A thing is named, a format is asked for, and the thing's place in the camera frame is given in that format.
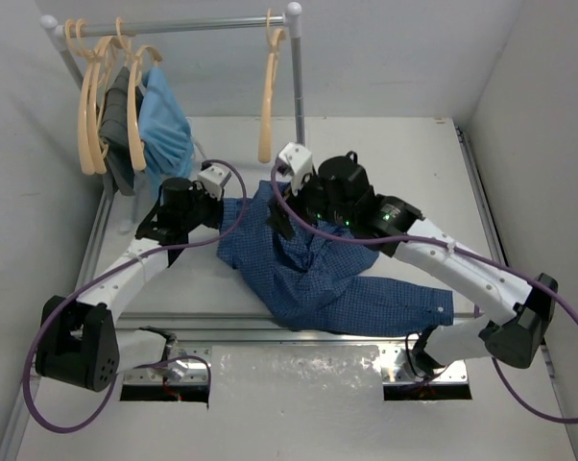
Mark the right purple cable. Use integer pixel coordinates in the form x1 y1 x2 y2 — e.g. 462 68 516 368
272 162 578 425

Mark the beige hanger with shirts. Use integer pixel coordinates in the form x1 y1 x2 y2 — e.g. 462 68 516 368
115 17 163 172

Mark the aluminium rail frame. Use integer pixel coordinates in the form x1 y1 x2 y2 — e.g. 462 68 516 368
0 117 557 461

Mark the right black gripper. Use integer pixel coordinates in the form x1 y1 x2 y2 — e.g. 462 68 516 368
265 162 354 237

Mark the grey hanging shirt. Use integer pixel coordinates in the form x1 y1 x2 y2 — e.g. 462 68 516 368
99 66 135 196

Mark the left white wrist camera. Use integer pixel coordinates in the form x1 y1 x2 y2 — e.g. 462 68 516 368
197 164 231 201

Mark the beige wooden hanger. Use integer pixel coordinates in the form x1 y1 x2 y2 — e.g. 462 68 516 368
257 10 286 163

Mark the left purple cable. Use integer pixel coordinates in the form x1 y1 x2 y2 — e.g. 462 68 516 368
23 159 249 431

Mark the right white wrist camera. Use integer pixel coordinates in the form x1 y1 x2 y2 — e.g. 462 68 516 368
277 142 313 196

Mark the blue checkered shirt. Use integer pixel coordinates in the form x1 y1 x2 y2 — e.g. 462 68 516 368
217 181 454 337

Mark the white front cover board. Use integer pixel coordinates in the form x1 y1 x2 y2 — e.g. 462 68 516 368
18 346 573 460

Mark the light blue hanging shirt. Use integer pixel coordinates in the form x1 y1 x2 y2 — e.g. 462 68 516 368
138 66 194 200

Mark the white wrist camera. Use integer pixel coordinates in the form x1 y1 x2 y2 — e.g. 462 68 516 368
277 142 313 196
197 164 231 201

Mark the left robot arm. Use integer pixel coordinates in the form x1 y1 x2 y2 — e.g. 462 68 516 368
35 168 230 392

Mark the beige hanger outer left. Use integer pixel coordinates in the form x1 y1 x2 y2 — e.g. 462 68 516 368
64 19 106 176

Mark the purple cable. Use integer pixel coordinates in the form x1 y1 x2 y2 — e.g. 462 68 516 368
23 159 249 431
272 162 578 425

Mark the metal clothes rack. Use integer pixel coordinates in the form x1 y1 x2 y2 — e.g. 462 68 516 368
38 1 315 234

